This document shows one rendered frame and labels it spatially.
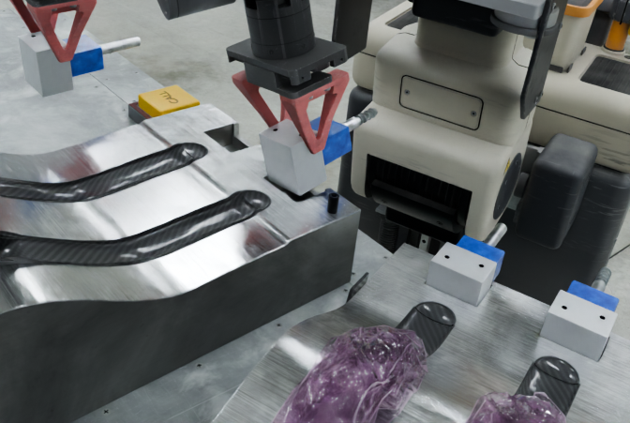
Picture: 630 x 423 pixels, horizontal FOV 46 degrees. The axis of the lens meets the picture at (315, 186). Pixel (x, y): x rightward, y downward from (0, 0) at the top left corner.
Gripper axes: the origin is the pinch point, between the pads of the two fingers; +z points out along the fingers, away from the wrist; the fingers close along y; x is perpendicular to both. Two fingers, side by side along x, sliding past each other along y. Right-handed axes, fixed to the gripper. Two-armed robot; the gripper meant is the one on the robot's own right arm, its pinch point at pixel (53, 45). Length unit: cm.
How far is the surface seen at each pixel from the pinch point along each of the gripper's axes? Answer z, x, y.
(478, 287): 7, 16, 49
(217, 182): 5.9, 4.8, 24.9
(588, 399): 9, 15, 62
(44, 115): 15.0, 2.2, -12.1
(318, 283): 12.9, 8.8, 36.2
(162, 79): 98, 104, -162
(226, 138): 7.8, 12.0, 15.8
